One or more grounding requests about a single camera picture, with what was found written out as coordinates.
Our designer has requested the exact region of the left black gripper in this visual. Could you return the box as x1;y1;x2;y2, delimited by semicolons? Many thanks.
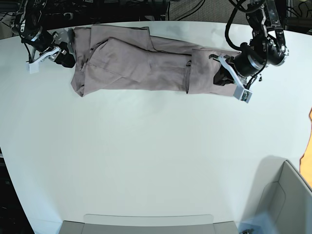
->
214;56;244;86

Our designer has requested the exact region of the grey tray bottom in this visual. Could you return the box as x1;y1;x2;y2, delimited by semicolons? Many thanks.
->
59;214;238;234

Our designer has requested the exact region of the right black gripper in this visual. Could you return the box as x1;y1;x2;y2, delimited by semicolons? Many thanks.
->
47;31;76;68

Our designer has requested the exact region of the grey box right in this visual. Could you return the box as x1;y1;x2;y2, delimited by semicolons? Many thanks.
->
238;160;312;234

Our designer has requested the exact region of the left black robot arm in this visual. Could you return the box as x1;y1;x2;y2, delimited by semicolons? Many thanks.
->
225;0;289;89

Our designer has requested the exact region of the pink T-shirt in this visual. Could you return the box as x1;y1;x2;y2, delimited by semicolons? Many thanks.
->
71;25;236;97

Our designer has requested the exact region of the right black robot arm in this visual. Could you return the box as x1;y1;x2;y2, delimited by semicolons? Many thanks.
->
12;0;76;74

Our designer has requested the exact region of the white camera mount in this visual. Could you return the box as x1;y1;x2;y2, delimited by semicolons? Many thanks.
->
209;54;253;103
26;46;67;74

